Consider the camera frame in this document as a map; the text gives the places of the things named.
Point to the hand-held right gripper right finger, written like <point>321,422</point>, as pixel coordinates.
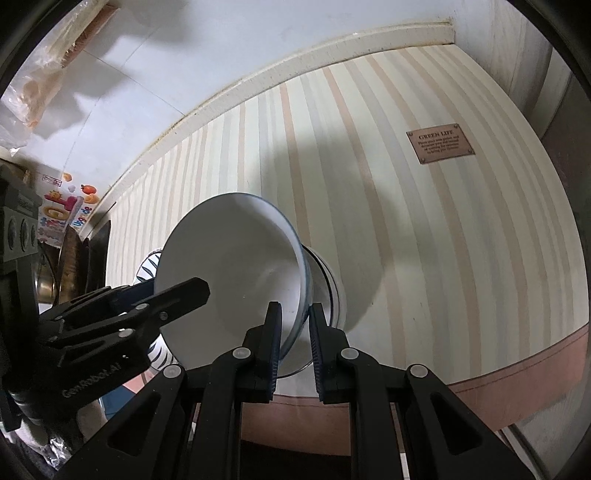
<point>316,344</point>

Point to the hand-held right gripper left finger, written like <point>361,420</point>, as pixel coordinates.
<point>274,334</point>

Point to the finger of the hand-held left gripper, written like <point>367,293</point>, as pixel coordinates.
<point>141,293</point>
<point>184,293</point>

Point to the blue patterned white bowl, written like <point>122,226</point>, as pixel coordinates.
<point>330,295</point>

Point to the blue rimmed white bowl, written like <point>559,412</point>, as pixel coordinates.
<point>231,258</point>

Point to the blue striped plate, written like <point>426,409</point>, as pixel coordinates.
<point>147,270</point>

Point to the striped tablecloth with pink hem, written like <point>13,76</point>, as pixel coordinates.
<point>415,254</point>

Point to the clear plastic bag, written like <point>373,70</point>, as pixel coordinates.
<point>32,92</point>
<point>92,27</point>

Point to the brown label patch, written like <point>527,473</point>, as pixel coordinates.
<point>441,143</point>

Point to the colourful wall stickers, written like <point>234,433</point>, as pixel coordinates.
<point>60,212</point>

